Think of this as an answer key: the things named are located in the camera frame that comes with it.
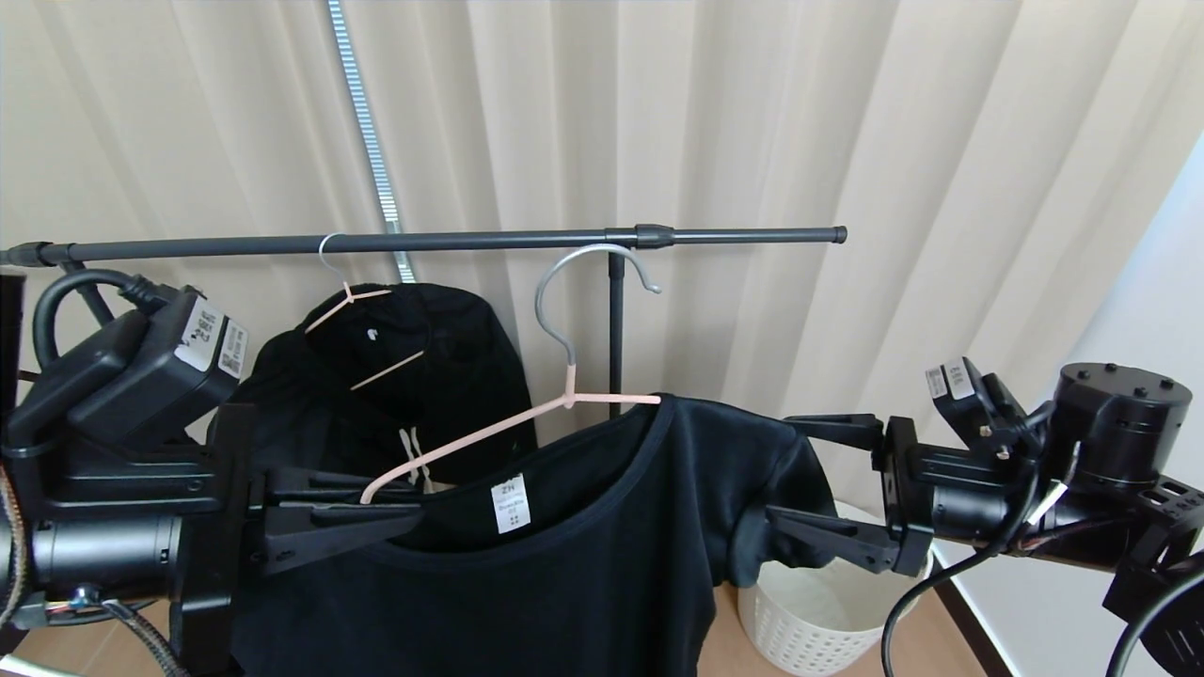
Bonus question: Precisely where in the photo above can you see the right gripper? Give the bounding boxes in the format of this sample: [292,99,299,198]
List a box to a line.
[765,414,1130,577]

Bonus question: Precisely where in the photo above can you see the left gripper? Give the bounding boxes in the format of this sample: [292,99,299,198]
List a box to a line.
[28,404,426,677]

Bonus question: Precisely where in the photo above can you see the black shorts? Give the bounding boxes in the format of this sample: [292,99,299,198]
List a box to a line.
[209,282,539,497]

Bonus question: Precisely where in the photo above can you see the pink clothes hanger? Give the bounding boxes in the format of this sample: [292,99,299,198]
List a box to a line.
[304,233,426,392]
[359,243,664,507]

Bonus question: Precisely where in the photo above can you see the black t-shirt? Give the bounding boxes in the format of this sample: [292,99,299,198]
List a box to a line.
[230,395,838,677]

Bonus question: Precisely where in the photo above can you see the white laundry basket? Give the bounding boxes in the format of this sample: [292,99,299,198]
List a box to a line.
[737,503,934,676]

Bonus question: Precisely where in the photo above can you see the black clothes rack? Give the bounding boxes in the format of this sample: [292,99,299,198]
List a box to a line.
[0,224,848,405]

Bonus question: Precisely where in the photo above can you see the beige curtain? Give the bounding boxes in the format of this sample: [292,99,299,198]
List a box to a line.
[0,0,1204,565]

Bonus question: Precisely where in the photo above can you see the window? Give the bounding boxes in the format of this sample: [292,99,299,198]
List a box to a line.
[325,0,417,283]

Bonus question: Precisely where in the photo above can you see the black cable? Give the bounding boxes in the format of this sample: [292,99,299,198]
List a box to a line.
[31,268,180,370]
[881,470,1040,677]
[1110,553,1204,677]

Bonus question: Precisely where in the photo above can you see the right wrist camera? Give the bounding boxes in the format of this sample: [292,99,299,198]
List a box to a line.
[924,355,1045,462]

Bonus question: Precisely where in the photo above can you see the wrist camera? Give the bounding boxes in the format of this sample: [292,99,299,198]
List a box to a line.
[924,355,1045,462]
[5,287,250,448]

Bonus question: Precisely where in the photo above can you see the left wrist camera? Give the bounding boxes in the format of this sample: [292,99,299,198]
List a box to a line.
[5,287,250,448]

